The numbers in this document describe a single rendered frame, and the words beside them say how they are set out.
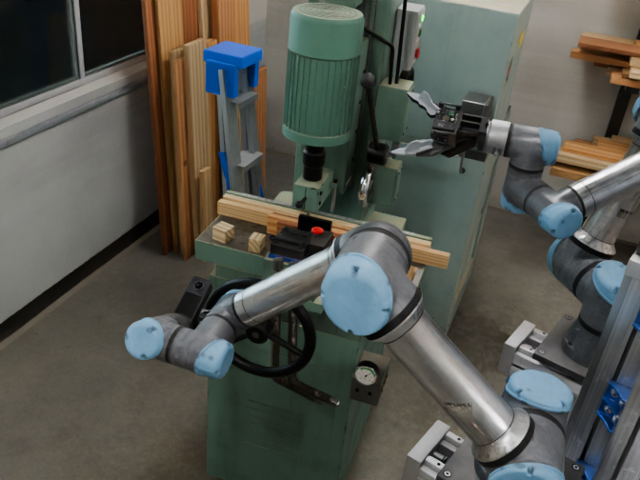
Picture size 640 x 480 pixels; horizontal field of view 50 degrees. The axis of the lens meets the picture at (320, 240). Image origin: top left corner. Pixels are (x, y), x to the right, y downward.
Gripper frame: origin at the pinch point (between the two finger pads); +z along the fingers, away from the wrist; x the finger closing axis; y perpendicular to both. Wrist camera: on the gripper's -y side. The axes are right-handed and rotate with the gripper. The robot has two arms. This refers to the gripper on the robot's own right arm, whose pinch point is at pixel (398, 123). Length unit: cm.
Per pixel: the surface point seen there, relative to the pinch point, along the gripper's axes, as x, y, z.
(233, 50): -46, -64, 75
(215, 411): 75, -67, 42
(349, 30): -15.7, 9.8, 14.9
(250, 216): 20, -34, 39
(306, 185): 12.3, -20.5, 22.5
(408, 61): -29.3, -22.7, 5.7
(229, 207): 19, -33, 46
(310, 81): -5.0, 2.9, 22.3
